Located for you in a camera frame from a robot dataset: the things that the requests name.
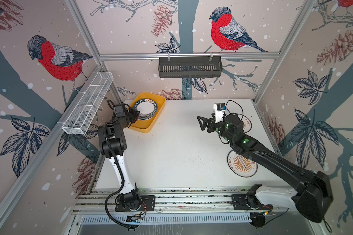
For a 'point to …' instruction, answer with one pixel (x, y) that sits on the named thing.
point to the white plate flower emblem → (146, 115)
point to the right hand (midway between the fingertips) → (203, 117)
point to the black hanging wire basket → (187, 67)
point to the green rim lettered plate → (147, 107)
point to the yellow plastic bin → (146, 127)
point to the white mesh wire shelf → (84, 112)
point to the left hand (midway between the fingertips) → (139, 109)
